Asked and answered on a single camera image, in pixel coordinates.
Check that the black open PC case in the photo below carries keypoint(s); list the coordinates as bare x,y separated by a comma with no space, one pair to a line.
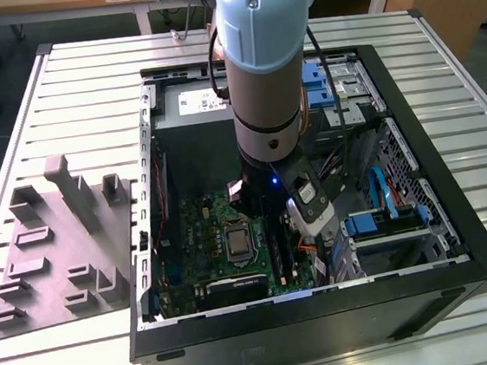
329,334

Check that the hard disk in blue carrier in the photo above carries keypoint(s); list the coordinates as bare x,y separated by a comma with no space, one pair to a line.
361,225

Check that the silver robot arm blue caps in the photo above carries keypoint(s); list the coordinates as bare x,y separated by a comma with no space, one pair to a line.
259,80

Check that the silver CPU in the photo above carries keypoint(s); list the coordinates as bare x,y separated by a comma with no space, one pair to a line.
237,242

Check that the green Dell motherboard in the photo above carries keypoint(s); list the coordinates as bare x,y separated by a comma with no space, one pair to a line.
197,239

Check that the silver disk bay cage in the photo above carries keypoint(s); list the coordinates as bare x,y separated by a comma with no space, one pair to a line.
389,239

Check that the dark RAM stick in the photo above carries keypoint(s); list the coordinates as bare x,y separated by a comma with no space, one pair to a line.
288,256

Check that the cream four-pin power socket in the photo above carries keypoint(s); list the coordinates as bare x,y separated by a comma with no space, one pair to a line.
205,212

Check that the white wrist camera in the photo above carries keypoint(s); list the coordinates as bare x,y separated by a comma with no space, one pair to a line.
312,214

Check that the black case latch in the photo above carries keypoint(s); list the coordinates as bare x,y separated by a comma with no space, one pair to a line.
144,241

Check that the grey power supply box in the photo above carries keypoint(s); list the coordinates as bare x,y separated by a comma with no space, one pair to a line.
192,153

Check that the blue plastic disk carrier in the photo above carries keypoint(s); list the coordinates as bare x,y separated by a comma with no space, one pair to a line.
319,96

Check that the grey parts rack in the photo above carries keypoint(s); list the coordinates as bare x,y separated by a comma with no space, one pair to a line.
57,237

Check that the blue video port connector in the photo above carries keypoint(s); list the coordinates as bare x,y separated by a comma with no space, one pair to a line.
156,305

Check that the black Nvidia graphics card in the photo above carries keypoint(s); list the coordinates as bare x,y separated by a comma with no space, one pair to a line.
237,285

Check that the black case fan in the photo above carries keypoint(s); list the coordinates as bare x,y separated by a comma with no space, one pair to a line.
157,187

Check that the black CPU socket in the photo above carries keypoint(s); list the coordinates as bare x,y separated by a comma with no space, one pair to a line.
241,262

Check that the silver metal drive cage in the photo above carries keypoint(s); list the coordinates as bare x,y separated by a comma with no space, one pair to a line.
352,114

